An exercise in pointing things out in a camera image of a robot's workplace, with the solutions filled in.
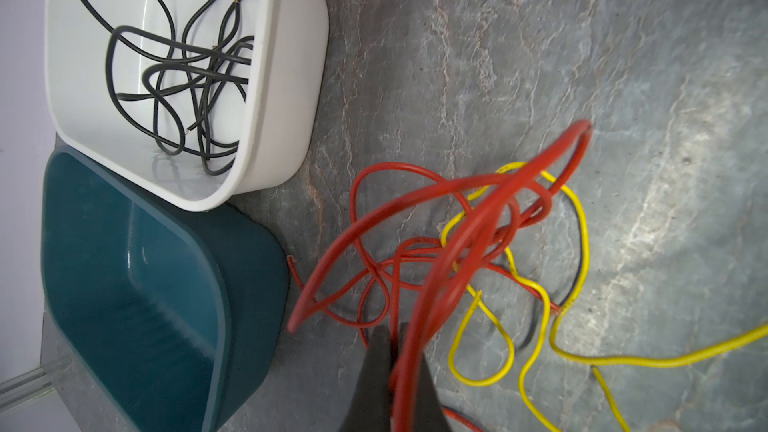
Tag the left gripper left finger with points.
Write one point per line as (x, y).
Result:
(370, 406)

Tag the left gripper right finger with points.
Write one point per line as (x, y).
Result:
(428, 414)

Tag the white plastic bin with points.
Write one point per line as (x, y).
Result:
(194, 101)

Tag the teal plastic bin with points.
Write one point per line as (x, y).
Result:
(176, 314)

